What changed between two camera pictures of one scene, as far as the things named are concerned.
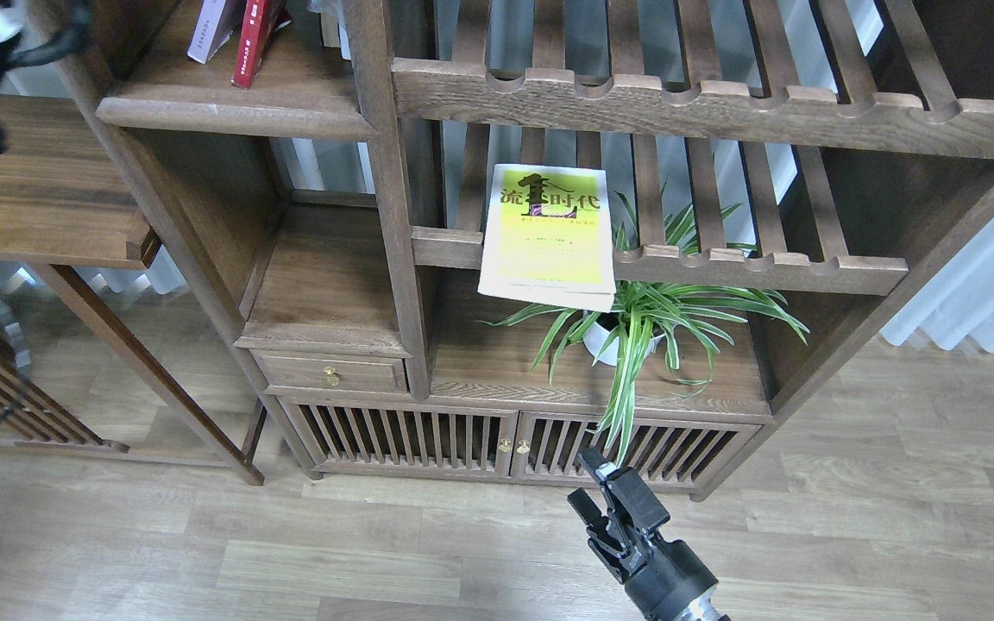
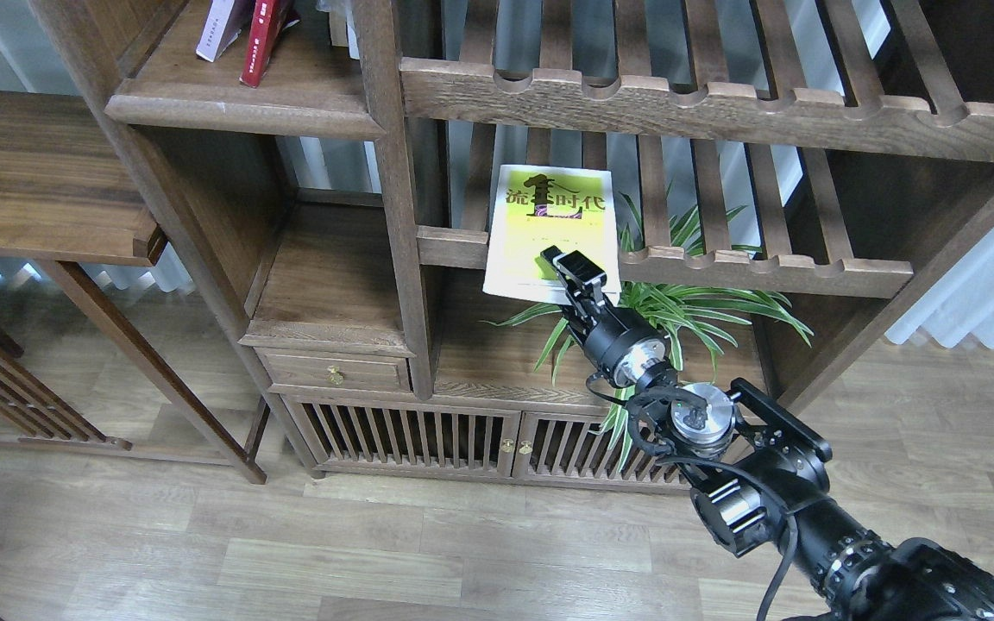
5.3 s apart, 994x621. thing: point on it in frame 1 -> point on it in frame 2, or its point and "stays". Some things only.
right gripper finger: [637, 501] -> [585, 271]
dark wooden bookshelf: [519, 239] stays
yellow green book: [547, 238] stays
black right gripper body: [663, 579] -> [622, 341]
